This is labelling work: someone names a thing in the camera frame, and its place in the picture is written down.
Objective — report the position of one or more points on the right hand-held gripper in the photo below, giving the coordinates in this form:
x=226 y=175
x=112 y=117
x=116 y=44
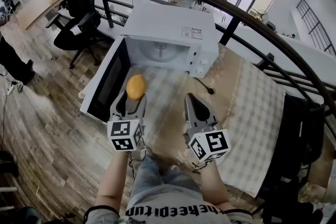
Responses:
x=216 y=141

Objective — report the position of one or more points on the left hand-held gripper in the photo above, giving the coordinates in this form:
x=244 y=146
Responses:
x=120 y=129

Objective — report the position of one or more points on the orange round fruit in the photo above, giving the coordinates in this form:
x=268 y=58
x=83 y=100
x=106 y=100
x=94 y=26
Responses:
x=135 y=86

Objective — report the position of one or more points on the white microwave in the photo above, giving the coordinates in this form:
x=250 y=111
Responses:
x=168 y=21

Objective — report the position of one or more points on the person's left forearm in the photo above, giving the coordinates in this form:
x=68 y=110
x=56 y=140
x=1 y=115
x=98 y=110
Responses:
x=113 y=181

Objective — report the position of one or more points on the person's right forearm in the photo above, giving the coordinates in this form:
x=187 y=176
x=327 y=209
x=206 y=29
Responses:
x=214 y=186

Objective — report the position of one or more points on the black power plug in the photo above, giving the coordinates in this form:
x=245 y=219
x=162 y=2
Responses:
x=210 y=90

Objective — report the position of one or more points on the beige checkered tablecloth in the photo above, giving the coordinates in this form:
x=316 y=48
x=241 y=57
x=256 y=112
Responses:
x=249 y=118

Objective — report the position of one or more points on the person's light shoe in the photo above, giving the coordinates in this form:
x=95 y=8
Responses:
x=173 y=168

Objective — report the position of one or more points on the person's blue jeans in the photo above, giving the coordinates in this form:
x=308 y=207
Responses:
x=149 y=181

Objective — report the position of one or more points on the person's grey printed shirt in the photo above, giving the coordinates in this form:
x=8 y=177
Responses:
x=170 y=204

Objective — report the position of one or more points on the black office chair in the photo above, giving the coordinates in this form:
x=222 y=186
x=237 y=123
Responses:
x=78 y=29

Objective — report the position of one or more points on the black hanging jacket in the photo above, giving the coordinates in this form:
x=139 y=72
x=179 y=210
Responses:
x=294 y=152

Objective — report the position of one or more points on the curved black railing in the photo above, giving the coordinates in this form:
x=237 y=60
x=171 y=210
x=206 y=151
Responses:
x=236 y=8

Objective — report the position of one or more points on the white power strip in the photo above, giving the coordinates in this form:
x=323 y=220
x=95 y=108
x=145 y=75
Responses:
x=10 y=89

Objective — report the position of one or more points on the light wooden desk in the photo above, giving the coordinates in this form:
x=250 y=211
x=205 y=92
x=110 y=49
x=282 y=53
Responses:
x=39 y=8

